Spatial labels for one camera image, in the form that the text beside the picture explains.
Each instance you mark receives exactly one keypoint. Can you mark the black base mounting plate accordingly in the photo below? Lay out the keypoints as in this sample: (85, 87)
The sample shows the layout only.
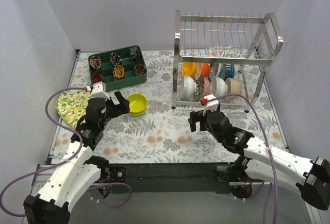
(177, 177)

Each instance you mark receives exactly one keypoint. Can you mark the lemon print cloth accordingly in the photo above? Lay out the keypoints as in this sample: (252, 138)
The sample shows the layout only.
(71, 106)

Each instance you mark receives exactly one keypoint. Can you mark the green compartment tray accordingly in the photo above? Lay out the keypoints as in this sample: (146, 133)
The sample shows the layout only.
(107, 69)

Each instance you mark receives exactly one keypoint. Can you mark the floral table mat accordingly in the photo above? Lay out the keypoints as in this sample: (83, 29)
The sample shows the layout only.
(162, 135)

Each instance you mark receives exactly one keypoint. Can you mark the beige bowl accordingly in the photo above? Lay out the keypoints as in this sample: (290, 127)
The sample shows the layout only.
(234, 88)

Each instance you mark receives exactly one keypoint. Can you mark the dark floral pink bowl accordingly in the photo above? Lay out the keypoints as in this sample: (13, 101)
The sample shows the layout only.
(202, 87)

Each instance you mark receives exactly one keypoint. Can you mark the white ribbed bowl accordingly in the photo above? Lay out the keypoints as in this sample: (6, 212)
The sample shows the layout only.
(188, 87)

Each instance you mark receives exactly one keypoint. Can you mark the dark grey rolled tie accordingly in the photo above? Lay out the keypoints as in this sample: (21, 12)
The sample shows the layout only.
(135, 53)

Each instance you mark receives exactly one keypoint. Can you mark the teal bowl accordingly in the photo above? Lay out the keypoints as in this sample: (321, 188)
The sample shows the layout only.
(229, 71)

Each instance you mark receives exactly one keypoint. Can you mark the blue floral white bowl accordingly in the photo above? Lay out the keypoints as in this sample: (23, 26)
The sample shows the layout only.
(216, 70)

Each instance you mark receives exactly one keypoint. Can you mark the lime green bowl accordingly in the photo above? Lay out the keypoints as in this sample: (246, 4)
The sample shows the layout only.
(138, 112)
(137, 101)

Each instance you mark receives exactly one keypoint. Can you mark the yellow orange bowl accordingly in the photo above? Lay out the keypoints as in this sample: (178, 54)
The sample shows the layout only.
(189, 68)

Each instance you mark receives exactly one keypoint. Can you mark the yellow black rolled tie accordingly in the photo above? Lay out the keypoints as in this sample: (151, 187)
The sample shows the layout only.
(119, 72)

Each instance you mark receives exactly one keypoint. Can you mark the dark floral rolled tie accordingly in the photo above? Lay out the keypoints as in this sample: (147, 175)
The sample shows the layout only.
(115, 59)

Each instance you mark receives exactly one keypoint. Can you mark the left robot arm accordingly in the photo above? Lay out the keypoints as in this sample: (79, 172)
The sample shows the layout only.
(79, 168)

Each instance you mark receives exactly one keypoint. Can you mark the pink brown rolled tie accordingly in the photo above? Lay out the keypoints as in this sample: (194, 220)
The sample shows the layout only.
(95, 63)

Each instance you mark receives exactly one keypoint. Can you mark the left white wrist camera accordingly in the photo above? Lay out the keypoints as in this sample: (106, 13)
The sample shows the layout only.
(98, 90)

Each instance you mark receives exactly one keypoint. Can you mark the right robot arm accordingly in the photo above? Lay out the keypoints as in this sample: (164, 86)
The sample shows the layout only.
(306, 177)

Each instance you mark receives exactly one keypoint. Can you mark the steel two-tier dish rack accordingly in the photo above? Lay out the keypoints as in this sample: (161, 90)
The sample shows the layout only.
(226, 39)

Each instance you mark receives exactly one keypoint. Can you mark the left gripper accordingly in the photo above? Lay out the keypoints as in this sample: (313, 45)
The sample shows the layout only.
(115, 107)

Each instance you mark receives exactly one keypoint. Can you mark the light blue white bowl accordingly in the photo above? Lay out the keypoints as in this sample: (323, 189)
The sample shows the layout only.
(218, 87)

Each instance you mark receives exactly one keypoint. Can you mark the red black rolled tie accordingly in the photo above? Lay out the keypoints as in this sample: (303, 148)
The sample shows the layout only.
(97, 77)

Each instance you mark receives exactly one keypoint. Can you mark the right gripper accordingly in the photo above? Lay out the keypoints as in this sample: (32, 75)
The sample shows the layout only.
(198, 121)

